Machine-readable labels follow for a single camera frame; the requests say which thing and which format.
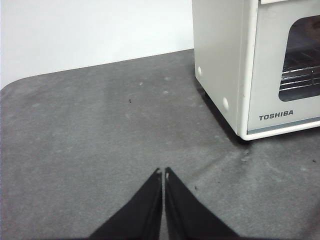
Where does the cream Toshiba toaster oven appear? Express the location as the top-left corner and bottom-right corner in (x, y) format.
(191, 0), (320, 142)

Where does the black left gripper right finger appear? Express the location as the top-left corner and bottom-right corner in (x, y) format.
(163, 166), (239, 240)

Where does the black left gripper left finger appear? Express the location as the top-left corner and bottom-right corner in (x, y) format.
(88, 166), (163, 240)

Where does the metal wire oven rack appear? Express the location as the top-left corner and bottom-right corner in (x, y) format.
(279, 65), (320, 92)

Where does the glass oven door with handle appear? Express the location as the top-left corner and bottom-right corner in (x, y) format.
(246, 0), (320, 136)

